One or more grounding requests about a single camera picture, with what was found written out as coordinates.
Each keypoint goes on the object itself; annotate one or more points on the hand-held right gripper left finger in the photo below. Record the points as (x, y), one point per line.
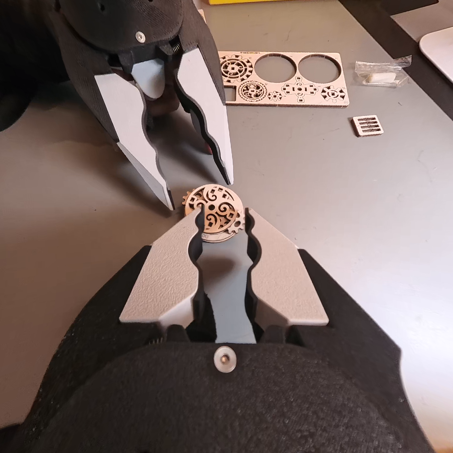
(162, 283)

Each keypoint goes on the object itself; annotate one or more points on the small wooden gear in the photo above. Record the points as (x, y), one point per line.
(236, 223)
(185, 200)

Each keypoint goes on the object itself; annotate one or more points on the laser-cut wooden parts sheet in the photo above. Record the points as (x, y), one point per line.
(338, 67)

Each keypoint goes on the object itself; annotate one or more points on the person's left hand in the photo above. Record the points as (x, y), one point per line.
(166, 106)

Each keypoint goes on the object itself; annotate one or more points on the yellow plastic bin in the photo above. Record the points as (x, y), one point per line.
(247, 2)

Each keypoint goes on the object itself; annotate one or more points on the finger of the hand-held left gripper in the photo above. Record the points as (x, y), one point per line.
(124, 113)
(205, 95)

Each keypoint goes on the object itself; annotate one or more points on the swirl-cut wooden disc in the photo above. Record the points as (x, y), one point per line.
(203, 201)

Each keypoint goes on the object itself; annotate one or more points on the small slotted wooden piece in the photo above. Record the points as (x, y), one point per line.
(355, 126)

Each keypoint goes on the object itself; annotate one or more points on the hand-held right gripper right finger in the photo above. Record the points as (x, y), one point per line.
(286, 283)

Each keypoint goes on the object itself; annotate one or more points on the clear plastic parts bag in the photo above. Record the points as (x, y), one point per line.
(378, 78)

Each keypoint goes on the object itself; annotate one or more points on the person's left forearm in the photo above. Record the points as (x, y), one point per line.
(28, 70)

